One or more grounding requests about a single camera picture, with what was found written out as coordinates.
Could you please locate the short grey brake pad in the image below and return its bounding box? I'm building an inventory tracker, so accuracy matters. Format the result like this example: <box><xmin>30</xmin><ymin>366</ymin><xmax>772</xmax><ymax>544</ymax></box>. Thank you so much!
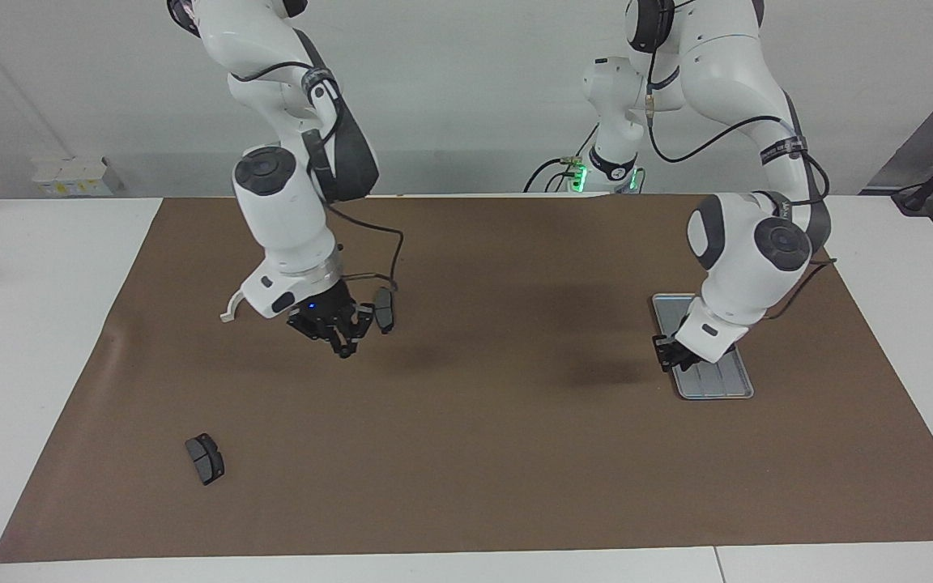
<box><xmin>185</xmin><ymin>433</ymin><xmax>226</xmax><ymax>487</ymax></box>

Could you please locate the white power strip box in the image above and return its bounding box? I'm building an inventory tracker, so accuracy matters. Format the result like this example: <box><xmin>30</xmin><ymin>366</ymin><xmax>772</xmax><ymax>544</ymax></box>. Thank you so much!
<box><xmin>32</xmin><ymin>156</ymin><xmax>123</xmax><ymax>197</ymax></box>

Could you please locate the silver metal tray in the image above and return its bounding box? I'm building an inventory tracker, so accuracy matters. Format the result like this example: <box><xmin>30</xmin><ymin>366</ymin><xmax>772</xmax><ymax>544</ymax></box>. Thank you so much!
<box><xmin>651</xmin><ymin>293</ymin><xmax>755</xmax><ymax>401</ymax></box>

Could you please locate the brown paper table mat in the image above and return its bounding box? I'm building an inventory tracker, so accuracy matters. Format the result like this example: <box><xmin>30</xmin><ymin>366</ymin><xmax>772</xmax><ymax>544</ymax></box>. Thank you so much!
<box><xmin>0</xmin><ymin>194</ymin><xmax>933</xmax><ymax>564</ymax></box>

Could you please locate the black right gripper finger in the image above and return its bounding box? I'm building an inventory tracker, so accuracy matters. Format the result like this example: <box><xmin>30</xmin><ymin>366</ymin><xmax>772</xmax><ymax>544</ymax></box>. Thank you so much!
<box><xmin>343</xmin><ymin>319</ymin><xmax>373</xmax><ymax>358</ymax></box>
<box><xmin>303</xmin><ymin>327</ymin><xmax>347</xmax><ymax>360</ymax></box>

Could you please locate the black arm base cable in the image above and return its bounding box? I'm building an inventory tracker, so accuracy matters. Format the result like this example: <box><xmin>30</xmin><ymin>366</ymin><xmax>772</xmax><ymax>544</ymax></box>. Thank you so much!
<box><xmin>524</xmin><ymin>121</ymin><xmax>601</xmax><ymax>195</ymax></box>

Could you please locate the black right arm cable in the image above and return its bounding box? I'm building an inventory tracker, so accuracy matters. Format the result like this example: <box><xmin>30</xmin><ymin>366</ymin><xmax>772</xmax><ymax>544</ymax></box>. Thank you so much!
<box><xmin>232</xmin><ymin>61</ymin><xmax>405</xmax><ymax>292</ymax></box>

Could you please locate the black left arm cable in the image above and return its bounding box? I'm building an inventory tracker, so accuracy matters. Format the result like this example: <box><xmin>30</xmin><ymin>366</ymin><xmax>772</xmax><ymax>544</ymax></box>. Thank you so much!
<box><xmin>645</xmin><ymin>40</ymin><xmax>838</xmax><ymax>321</ymax></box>

